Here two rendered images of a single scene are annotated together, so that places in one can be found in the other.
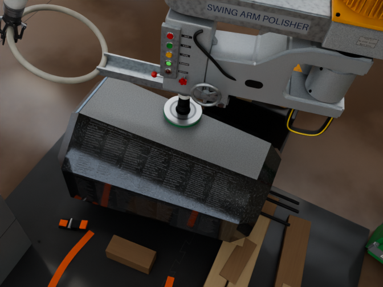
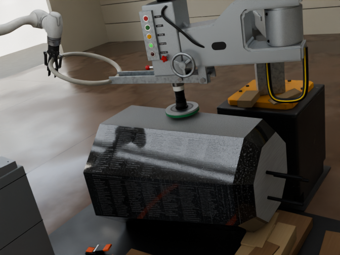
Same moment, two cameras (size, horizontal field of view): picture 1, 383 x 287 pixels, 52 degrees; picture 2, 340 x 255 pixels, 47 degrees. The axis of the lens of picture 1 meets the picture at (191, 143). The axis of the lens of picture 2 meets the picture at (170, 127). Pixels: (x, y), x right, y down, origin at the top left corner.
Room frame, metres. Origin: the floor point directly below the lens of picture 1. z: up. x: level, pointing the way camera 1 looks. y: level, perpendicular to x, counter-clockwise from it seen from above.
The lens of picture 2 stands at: (-0.80, -0.71, 1.77)
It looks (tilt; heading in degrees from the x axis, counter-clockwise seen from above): 23 degrees down; 22
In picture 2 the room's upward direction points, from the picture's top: 10 degrees counter-clockwise
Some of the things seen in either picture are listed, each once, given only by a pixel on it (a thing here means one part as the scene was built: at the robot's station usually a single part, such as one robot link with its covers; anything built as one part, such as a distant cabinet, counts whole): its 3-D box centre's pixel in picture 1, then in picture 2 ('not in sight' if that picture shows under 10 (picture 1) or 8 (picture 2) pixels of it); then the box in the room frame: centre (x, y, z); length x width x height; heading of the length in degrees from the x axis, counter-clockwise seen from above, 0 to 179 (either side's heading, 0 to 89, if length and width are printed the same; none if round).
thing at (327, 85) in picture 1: (331, 74); (283, 24); (1.37, -0.58, 1.37); 0.19 x 0.19 x 0.20
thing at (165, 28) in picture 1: (170, 52); (150, 36); (1.32, 0.15, 1.39); 0.08 x 0.03 x 0.28; 85
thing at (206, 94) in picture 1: (207, 89); (185, 63); (1.29, -0.03, 1.22); 0.15 x 0.10 x 0.15; 85
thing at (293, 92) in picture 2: not in sight; (284, 96); (1.79, -0.54, 0.80); 0.20 x 0.10 x 0.05; 119
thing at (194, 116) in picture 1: (183, 110); (181, 108); (1.42, 0.08, 0.90); 0.21 x 0.21 x 0.01
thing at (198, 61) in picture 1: (206, 52); (182, 38); (1.42, 0.00, 1.34); 0.36 x 0.22 x 0.45; 85
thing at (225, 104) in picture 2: (253, 108); (273, 139); (2.00, -0.43, 0.37); 0.66 x 0.66 x 0.74; 71
